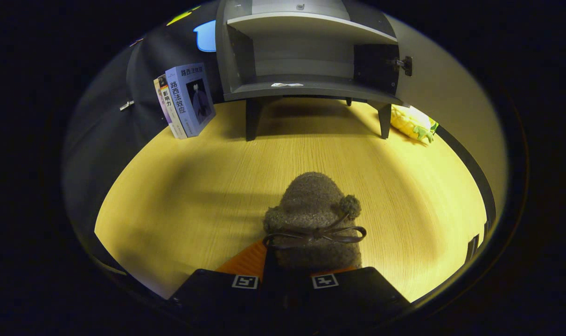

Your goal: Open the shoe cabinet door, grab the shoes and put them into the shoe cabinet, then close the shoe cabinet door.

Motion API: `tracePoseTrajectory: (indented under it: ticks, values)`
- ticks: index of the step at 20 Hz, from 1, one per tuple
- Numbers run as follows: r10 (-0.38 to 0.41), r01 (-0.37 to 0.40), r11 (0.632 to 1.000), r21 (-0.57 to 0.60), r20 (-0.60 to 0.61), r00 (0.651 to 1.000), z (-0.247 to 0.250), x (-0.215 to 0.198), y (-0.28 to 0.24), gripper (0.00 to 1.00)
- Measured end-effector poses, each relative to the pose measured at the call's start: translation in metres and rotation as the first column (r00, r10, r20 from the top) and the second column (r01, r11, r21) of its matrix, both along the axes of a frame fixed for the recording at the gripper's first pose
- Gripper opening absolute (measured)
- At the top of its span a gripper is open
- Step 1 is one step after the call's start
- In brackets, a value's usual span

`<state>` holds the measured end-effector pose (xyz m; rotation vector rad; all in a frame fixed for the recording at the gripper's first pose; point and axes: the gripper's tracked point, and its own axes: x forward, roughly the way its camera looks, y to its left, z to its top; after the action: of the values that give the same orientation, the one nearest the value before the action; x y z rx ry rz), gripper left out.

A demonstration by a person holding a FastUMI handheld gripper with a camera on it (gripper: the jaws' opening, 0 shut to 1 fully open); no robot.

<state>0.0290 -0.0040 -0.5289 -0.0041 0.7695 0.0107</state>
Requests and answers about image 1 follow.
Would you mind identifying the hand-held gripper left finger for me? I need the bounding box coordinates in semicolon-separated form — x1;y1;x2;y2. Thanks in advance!
168;239;272;322

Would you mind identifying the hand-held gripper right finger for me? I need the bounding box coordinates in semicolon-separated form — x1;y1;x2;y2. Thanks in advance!
306;266;412;322

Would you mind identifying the brown fuzzy shoe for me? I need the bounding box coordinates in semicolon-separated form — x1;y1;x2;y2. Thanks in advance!
263;172;367;275

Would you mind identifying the grey shoe cabinet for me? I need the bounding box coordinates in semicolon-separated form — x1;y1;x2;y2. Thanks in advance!
215;0;413;141

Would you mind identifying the yellow plush toy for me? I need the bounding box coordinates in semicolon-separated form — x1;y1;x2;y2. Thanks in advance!
390;105;439;144

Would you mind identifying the blue book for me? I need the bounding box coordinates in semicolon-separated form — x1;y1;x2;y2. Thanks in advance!
165;63;217;138

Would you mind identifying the black backdrop cloth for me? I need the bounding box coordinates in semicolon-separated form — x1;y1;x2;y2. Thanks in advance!
63;0;224;224

